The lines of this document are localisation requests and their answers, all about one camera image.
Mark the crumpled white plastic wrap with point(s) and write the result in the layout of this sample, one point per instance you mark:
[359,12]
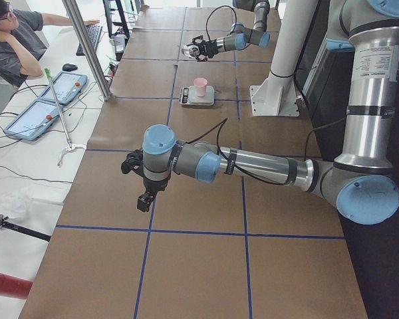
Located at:
[15,205]

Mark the black tripod rod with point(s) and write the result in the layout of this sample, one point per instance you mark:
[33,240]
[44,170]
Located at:
[5,224]

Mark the black keyboard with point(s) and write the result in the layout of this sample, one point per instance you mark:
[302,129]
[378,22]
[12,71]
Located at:
[94,33]

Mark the teach pendant with red button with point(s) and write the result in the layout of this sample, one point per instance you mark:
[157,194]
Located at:
[33,121]

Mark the red cylinder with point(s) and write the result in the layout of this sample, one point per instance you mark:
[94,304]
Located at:
[14,287]

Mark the black computer mouse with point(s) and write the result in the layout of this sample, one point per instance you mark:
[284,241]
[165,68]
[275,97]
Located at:
[68,67]

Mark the person in grey shirt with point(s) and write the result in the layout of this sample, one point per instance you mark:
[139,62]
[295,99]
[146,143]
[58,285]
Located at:
[20,46]

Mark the aluminium frame post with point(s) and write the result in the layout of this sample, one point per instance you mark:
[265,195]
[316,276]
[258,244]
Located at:
[77,21]

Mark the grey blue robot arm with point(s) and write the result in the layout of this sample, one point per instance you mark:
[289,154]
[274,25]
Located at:
[238,38]
[358,181]

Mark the glass sauce bottle metal spout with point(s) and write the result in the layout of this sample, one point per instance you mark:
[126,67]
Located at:
[191,51]

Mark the white digital kitchen scale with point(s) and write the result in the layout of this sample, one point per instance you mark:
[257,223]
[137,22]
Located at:
[189,97]

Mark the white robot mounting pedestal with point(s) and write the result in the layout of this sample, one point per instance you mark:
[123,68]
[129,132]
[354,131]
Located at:
[277,96]

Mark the pink plastic cup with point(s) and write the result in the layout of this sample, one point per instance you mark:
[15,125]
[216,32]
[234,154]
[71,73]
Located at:
[200,86]

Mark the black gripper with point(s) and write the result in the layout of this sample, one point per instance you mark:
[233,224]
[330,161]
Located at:
[210,46]
[151,185]

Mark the metal reach grabber stick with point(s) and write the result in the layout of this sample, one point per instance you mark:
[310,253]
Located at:
[70,145]

